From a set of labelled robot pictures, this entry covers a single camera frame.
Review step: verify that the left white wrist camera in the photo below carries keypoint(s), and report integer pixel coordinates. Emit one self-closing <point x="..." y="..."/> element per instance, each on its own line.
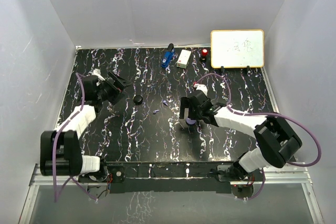
<point x="97" y="73"/>

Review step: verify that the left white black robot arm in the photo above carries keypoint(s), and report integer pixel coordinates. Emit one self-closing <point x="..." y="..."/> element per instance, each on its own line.
<point x="60" y="151"/>

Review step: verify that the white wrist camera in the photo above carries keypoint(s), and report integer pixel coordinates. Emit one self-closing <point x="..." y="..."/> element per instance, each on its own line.
<point x="200" y="87"/>
<point x="97" y="73"/>

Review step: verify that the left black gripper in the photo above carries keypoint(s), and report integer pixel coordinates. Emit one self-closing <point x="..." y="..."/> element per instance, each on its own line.
<point x="116" y="92"/>

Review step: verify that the aluminium frame rail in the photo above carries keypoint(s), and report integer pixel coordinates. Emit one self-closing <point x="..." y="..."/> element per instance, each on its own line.
<point x="283" y="171"/>

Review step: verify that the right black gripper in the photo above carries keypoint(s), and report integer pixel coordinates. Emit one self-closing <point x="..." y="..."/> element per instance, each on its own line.
<point x="185" y="103"/>

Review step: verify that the white small box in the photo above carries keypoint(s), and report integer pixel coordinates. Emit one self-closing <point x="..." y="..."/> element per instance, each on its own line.
<point x="183" y="59"/>

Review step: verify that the blue stapler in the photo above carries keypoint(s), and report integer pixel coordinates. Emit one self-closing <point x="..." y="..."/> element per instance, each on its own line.
<point x="168" y="55"/>

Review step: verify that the black front base bar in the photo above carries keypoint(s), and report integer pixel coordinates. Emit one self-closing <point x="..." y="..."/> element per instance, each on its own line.
<point x="147" y="185"/>

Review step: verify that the red emergency button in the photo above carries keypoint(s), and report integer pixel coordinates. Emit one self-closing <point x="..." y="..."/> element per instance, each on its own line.
<point x="204" y="55"/>

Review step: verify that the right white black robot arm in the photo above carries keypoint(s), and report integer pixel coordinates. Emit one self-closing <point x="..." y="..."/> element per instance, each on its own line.
<point x="276" y="139"/>

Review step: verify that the white board yellow frame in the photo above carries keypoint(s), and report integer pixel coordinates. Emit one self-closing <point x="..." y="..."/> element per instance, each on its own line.
<point x="237" y="48"/>

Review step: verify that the black earbud charging case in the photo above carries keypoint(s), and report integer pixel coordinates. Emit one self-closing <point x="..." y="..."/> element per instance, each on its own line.
<point x="137" y="99"/>

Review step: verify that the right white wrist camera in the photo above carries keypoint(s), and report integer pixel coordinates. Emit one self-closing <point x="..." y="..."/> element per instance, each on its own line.
<point x="200" y="87"/>

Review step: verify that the purple earbud charging case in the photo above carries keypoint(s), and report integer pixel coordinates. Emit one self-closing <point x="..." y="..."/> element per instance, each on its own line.
<point x="190" y="121"/>

